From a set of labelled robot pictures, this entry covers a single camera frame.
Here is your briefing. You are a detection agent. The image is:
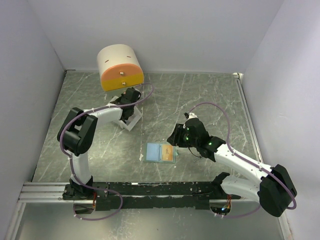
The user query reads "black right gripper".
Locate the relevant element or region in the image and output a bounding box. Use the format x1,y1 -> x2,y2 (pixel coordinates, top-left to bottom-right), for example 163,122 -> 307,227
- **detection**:
167,123 -> 199,148

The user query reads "white card tray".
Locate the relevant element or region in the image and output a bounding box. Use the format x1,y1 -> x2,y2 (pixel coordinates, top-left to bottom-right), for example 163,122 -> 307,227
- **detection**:
106,95 -> 142,132

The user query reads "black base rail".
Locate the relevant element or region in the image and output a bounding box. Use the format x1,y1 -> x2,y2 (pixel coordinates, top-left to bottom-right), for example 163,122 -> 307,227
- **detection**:
69,172 -> 230,211

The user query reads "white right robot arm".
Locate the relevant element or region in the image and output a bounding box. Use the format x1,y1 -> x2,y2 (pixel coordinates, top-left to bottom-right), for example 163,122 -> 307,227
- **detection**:
167,117 -> 297,217

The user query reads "green card holder book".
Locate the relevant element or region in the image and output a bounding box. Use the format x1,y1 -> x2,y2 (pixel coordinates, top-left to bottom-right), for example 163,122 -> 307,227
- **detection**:
142,143 -> 179,164

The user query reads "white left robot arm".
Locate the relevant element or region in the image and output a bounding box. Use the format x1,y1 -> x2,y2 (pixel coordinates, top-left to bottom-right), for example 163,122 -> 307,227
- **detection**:
57,87 -> 142,200

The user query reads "round mini drawer cabinet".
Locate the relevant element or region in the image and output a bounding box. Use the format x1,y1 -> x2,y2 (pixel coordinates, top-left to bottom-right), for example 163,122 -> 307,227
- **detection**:
97,44 -> 144,92

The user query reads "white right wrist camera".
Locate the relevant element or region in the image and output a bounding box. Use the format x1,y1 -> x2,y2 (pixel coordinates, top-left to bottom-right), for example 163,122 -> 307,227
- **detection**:
184,112 -> 198,120

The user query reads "gold VIP credit card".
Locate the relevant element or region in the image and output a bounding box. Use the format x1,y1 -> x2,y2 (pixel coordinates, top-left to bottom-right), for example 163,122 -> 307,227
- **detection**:
161,144 -> 174,162

